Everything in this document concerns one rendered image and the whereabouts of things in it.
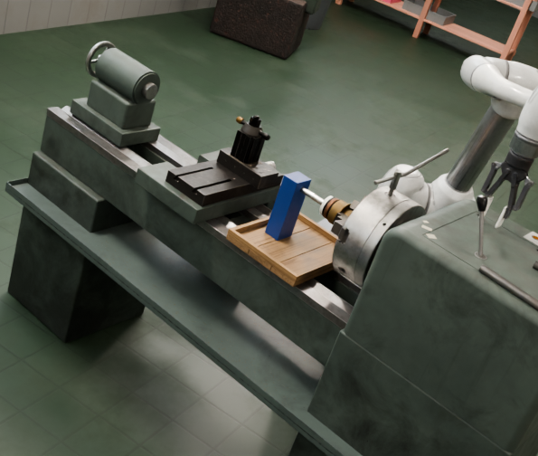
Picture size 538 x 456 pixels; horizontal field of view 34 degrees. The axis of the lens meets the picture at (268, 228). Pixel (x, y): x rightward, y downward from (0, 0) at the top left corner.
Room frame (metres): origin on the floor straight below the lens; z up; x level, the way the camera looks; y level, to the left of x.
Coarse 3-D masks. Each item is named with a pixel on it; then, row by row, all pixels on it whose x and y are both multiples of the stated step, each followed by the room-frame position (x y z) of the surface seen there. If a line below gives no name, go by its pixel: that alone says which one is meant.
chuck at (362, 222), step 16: (384, 192) 2.44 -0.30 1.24; (368, 208) 2.36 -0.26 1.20; (384, 208) 2.37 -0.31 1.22; (352, 224) 2.33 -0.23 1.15; (368, 224) 2.32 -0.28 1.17; (336, 240) 2.33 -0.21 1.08; (352, 240) 2.31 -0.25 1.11; (336, 256) 2.33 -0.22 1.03; (352, 256) 2.30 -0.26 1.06; (352, 272) 2.31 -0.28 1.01
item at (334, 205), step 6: (330, 198) 2.53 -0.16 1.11; (336, 198) 2.54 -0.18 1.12; (330, 204) 2.51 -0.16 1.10; (336, 204) 2.50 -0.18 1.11; (342, 204) 2.51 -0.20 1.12; (348, 204) 2.51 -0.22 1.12; (324, 210) 2.51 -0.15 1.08; (330, 210) 2.49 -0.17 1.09; (336, 210) 2.49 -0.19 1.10; (342, 210) 2.49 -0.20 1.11; (348, 210) 2.50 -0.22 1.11; (324, 216) 2.51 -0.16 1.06; (330, 216) 2.49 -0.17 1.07; (330, 222) 2.49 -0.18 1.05
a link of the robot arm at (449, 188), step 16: (512, 64) 2.95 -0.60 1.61; (512, 80) 2.91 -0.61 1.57; (528, 80) 2.92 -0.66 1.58; (496, 112) 2.97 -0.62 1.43; (512, 112) 2.94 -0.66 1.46; (480, 128) 3.02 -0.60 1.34; (496, 128) 2.98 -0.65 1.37; (480, 144) 3.01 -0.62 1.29; (496, 144) 3.01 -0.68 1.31; (464, 160) 3.05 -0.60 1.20; (480, 160) 3.03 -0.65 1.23; (448, 176) 3.10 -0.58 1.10; (464, 176) 3.05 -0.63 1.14; (432, 192) 3.10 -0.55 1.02; (448, 192) 3.06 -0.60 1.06; (464, 192) 3.08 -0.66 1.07; (432, 208) 3.07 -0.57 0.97
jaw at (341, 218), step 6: (336, 216) 2.46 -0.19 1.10; (342, 216) 2.44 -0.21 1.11; (348, 216) 2.47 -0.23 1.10; (336, 222) 2.37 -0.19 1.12; (342, 222) 2.39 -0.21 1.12; (336, 228) 2.37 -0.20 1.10; (342, 228) 2.36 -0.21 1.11; (336, 234) 2.36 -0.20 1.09; (342, 234) 2.34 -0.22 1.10; (348, 234) 2.33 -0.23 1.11; (342, 240) 2.33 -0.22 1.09
